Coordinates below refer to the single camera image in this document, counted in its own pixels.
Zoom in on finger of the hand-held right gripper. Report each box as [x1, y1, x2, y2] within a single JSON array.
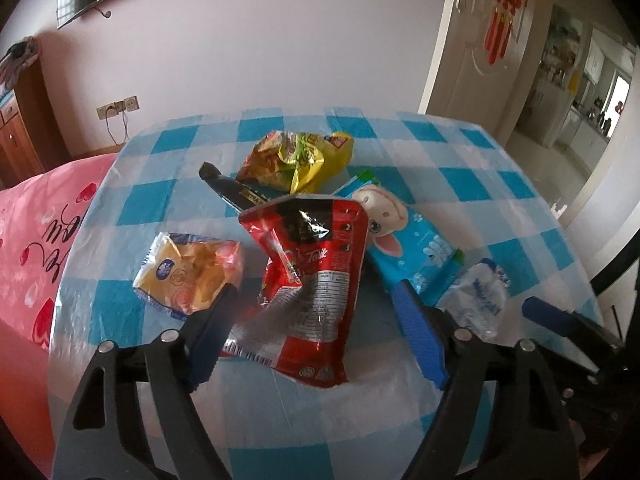
[[521, 296, 627, 367]]

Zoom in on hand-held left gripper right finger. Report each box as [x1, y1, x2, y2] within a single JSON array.
[[392, 280, 577, 480]]

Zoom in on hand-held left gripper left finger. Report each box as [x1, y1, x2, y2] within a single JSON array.
[[52, 284, 242, 480]]

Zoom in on yellow bread wrapper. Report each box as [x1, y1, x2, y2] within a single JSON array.
[[132, 232, 245, 321]]

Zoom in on clear plastic wrapper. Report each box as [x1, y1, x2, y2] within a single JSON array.
[[435, 258, 512, 341]]

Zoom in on red snack bag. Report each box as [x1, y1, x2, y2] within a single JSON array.
[[220, 195, 371, 390]]

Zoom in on yellow green snack bag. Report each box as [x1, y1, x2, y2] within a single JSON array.
[[235, 130, 355, 196]]

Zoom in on blue rabbit tissue packet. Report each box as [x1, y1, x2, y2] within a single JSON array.
[[332, 167, 466, 306]]

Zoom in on black sachet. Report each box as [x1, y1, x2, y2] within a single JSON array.
[[198, 161, 281, 216]]

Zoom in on blue white checked tablecloth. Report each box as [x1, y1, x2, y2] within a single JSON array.
[[47, 107, 606, 480]]

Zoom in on white kitchen cabinet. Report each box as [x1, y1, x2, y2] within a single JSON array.
[[547, 30, 631, 162]]

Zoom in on pink printed bedsheet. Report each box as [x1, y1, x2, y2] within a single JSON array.
[[0, 152, 121, 480]]

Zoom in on white door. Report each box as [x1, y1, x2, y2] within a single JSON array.
[[417, 0, 556, 146]]

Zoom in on kitchen shelf with jars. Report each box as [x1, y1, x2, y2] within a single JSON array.
[[537, 15, 586, 92]]

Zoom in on brown wooden cabinet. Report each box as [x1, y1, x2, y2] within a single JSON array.
[[0, 60, 68, 188]]

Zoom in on red hanging knot decoration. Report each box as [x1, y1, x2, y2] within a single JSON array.
[[483, 0, 534, 66]]

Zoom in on folded blankets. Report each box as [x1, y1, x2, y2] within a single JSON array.
[[0, 37, 40, 92]]

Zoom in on white power cable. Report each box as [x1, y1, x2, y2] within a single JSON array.
[[104, 111, 132, 147]]

